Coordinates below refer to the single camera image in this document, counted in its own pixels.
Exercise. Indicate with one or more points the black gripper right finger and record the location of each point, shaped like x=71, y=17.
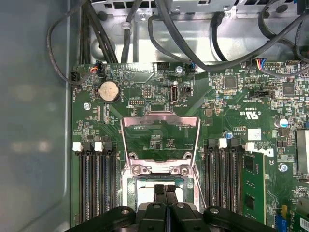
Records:
x=183, y=217

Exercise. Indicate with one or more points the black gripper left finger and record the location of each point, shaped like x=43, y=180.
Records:
x=154, y=217

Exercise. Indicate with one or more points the silver square CPU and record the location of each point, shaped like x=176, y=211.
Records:
x=147, y=195

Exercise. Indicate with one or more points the metal socket cover frame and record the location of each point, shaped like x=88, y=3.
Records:
x=161, y=116

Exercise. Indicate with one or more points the black RAM slot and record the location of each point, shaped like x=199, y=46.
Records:
x=220, y=178
x=96, y=183
x=85, y=183
x=116, y=183
x=233, y=178
x=209, y=178
x=106, y=183

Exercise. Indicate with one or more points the blue expansion slot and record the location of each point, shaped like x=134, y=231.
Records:
x=282, y=220

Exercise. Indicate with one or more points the green RAM stick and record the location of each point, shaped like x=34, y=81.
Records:
x=253, y=183

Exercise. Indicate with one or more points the green motherboard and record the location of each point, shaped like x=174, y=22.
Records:
x=217, y=108

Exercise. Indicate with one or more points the silver coin battery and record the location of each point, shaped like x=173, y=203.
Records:
x=109, y=91

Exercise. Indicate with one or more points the silver heat sink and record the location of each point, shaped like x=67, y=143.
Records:
x=303, y=154

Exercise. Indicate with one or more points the black open PC case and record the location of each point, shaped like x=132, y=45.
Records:
x=31, y=120

